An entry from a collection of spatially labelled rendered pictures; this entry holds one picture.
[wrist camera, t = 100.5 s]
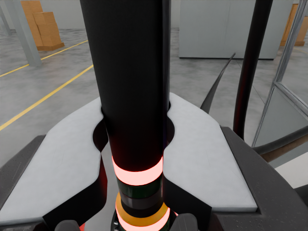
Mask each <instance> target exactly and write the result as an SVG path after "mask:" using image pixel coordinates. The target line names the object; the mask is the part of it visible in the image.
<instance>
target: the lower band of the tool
mask: <svg viewBox="0 0 308 231"><path fill-rule="evenodd" d="M116 209H117V212H118V214H119V216H120V217H121V219H122V220H123V221H125V222H126V223H127V224H129V225H132V226H135V227H147V226H151V225H153V224H155V223H157V222H158V221H160V220H161V219H162V218H163V217H164V215H165V214H166V212H167V210H168V207H167V206H166V205H165V203H164V202H163V205H162V207H161V208H160V209H159V211H158V212H156V213H155V214H154V215H152V216H150V217H146V218H136V217H133V216H130V215H129V214H128V213H126V211H125V210H124V209H123V207H122V205H121V197H120V192H118V194H117V197H116Z"/></svg>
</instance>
